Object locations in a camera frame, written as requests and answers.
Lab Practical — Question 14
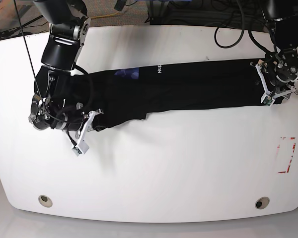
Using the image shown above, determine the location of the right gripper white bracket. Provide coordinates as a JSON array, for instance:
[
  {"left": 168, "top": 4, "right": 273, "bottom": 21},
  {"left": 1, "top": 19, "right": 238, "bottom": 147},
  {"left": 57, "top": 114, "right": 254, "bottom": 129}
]
[{"left": 63, "top": 109, "right": 104, "bottom": 156}]

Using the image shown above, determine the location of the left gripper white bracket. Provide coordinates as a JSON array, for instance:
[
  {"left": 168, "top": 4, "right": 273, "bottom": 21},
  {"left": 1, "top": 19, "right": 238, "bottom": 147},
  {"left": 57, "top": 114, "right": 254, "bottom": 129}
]
[{"left": 250, "top": 60, "right": 298, "bottom": 106}]

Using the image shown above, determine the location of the black T-shirt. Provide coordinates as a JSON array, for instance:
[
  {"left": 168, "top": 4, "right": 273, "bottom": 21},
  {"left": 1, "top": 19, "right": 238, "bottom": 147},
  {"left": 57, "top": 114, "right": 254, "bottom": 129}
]
[{"left": 69, "top": 58, "right": 289, "bottom": 132}]

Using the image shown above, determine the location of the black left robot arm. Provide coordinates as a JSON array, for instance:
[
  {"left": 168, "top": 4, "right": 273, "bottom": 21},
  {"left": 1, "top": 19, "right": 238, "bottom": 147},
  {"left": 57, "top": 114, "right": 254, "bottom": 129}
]
[{"left": 248, "top": 0, "right": 298, "bottom": 106}]

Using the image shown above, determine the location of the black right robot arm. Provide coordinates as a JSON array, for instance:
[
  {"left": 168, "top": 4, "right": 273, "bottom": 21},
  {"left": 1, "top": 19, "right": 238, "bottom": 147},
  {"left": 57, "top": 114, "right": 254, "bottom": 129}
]
[{"left": 29, "top": 0, "right": 103, "bottom": 155}]

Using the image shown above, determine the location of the red tape rectangle marking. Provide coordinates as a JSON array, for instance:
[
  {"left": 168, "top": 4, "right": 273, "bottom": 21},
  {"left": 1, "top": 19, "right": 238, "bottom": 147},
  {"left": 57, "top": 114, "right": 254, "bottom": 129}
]
[{"left": 275, "top": 137, "right": 296, "bottom": 174}]

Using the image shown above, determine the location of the black tripod stand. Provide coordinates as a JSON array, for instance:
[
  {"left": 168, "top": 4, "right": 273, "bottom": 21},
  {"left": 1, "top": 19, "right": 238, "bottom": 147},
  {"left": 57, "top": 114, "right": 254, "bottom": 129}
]
[{"left": 0, "top": 15, "right": 43, "bottom": 40}]

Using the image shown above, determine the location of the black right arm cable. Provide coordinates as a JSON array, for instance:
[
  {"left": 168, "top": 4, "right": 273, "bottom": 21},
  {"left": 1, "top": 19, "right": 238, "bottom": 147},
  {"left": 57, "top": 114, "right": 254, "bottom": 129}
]
[{"left": 13, "top": 0, "right": 95, "bottom": 139}]

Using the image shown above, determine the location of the left table cable grommet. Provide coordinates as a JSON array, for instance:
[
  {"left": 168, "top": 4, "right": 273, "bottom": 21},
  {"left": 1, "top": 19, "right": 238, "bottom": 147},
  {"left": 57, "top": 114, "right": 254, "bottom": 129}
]
[{"left": 38, "top": 195, "right": 53, "bottom": 208}]

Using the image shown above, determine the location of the table cable grommet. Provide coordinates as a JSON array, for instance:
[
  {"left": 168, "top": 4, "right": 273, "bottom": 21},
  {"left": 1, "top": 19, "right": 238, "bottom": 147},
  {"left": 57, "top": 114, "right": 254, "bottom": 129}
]
[
  {"left": 38, "top": 195, "right": 53, "bottom": 208},
  {"left": 255, "top": 197, "right": 270, "bottom": 210}
]

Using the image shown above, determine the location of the right table cable grommet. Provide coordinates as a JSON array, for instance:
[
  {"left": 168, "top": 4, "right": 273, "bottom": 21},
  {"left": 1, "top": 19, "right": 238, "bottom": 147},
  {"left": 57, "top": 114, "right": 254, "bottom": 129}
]
[{"left": 255, "top": 197, "right": 270, "bottom": 210}]

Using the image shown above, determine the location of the black metal frame on floor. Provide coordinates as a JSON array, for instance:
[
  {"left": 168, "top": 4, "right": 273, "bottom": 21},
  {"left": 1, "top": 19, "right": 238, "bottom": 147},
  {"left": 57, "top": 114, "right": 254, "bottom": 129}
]
[{"left": 145, "top": 0, "right": 176, "bottom": 25}]

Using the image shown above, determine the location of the yellow cable on floor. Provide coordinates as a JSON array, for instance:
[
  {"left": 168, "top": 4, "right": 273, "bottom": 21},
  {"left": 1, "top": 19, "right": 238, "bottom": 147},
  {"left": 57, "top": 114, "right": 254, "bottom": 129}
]
[{"left": 89, "top": 11, "right": 120, "bottom": 20}]

